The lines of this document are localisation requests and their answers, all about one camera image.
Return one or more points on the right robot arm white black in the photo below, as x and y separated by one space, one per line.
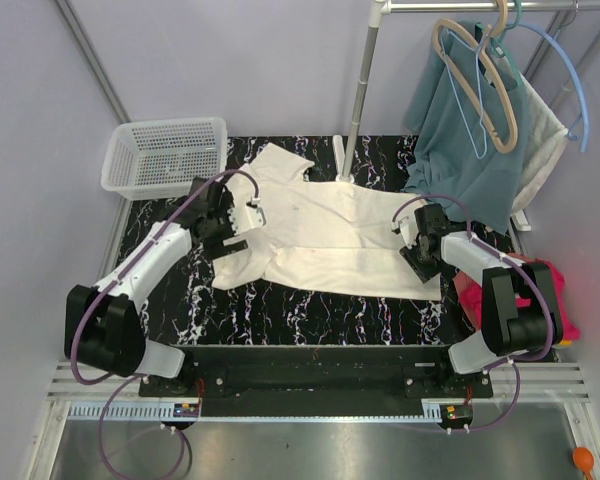
520 314

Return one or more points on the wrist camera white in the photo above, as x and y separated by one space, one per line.
407 229
246 217

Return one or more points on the metal clothes rack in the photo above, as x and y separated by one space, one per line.
344 149

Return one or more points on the white grey towel hanging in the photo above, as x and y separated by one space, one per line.
545 145

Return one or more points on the orange ball object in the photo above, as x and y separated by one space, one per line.
584 461

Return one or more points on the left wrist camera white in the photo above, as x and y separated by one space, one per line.
246 217

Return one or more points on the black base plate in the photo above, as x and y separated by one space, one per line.
414 371

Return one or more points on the teal t shirt hanging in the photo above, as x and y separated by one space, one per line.
454 159

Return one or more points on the aluminium frame rail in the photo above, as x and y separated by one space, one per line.
64 385

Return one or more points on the white perforated plastic basket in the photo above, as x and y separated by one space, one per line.
149 160

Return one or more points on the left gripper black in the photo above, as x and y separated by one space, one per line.
216 248

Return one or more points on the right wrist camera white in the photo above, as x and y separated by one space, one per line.
407 229

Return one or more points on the pink red t shirt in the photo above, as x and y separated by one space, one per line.
470 298

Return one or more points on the cream white t shirt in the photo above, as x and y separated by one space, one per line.
332 237

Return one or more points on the light blue thick hanger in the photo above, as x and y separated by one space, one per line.
580 128

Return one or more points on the beige clothes hanger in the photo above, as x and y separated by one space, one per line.
494 31

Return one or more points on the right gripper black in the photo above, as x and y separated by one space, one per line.
421 271

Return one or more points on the thin blue wire hanger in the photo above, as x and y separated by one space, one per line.
463 37

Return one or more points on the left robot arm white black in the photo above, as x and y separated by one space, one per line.
103 332

